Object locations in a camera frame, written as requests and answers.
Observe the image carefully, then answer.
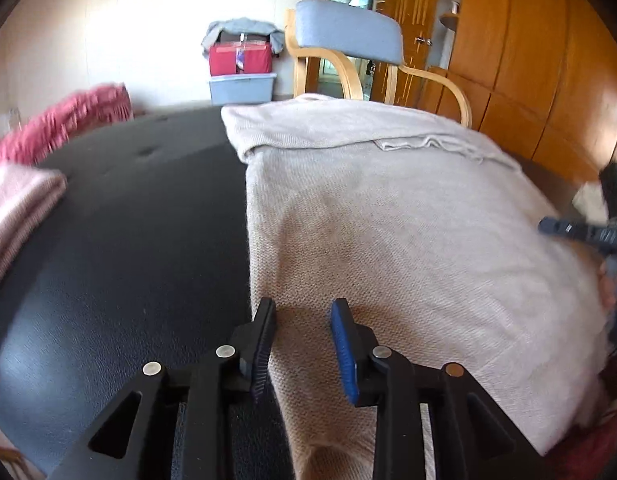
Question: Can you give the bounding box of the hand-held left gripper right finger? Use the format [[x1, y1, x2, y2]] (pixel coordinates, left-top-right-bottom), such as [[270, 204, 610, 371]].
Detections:
[[330, 298, 547, 480]]

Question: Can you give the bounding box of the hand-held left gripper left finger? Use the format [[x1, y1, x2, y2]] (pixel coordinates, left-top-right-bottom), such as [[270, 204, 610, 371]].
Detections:
[[46, 297, 278, 480]]

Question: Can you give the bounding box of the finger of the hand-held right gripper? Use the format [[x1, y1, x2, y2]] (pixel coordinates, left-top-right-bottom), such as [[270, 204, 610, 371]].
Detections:
[[539, 216, 607, 247]]

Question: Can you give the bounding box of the beige knit sweater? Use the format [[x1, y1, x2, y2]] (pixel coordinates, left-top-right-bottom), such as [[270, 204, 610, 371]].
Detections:
[[221, 92, 614, 480]]

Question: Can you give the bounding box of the black leather ottoman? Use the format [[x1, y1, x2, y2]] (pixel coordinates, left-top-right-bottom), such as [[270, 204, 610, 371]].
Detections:
[[0, 104, 607, 480]]

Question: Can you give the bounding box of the wooden cabinet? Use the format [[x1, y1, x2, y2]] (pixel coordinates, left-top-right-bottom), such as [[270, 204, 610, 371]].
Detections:
[[429, 0, 617, 188]]

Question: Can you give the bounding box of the person's red patterned clothing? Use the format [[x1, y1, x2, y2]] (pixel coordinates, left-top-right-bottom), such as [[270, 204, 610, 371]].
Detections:
[[559, 400, 617, 466]]

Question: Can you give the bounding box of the pale blue storage box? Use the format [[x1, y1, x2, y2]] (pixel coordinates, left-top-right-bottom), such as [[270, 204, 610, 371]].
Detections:
[[207, 72, 278, 107]]

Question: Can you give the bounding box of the wooden door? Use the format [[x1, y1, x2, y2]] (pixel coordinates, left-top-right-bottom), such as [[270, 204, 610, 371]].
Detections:
[[383, 0, 445, 106]]

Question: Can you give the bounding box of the pink folded sweater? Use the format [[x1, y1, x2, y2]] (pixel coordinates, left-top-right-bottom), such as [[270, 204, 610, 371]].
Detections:
[[0, 162, 68, 296]]

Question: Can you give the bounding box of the red bag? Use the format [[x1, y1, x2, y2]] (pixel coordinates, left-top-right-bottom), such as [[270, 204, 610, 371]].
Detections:
[[209, 42, 272, 77]]

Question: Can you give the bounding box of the grey upholstered wooden armchair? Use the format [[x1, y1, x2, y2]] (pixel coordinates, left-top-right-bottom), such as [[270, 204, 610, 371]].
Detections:
[[283, 0, 473, 128]]

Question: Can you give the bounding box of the grey cloth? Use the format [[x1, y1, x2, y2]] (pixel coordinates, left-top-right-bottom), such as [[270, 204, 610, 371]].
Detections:
[[201, 17, 285, 58]]

